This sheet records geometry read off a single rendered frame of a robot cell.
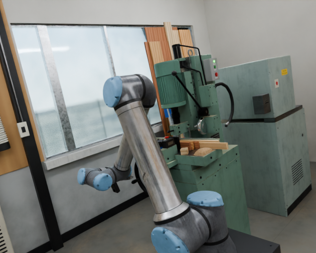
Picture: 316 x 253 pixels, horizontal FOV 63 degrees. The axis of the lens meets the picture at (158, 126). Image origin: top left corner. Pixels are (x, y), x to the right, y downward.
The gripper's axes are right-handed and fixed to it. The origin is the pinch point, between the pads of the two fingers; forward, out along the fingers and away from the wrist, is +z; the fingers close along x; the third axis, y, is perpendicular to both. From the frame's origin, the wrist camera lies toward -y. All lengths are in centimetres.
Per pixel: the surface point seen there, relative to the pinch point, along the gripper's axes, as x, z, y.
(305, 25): -38, 221, 179
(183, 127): -15, 32, 36
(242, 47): 48, 229, 175
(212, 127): -30, 45, 37
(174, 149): -19.1, 19.2, 20.4
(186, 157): -28.9, 19.6, 15.5
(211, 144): -38, 33, 25
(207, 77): -25, 44, 74
